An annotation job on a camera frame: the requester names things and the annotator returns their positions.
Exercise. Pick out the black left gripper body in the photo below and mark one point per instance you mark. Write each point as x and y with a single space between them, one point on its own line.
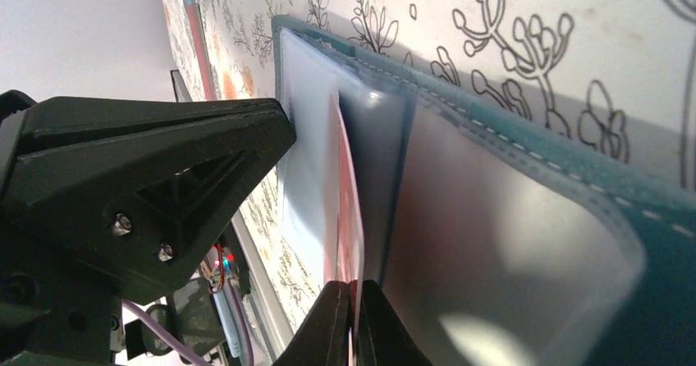
55 324

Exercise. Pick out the teal leather card holder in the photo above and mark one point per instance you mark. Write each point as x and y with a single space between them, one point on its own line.
495 241

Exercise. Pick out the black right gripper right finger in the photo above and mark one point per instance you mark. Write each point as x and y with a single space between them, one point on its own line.
382 338

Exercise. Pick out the red card with black stripe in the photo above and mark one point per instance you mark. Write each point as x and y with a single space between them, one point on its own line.
350 231

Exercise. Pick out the floral patterned table mat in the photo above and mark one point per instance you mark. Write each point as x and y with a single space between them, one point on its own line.
616 76

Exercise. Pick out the aluminium rail frame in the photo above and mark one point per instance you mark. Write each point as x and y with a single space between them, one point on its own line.
272 323

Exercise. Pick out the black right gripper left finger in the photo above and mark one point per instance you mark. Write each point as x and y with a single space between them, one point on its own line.
322 338

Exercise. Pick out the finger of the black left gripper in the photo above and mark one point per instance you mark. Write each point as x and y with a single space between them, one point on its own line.
130 193

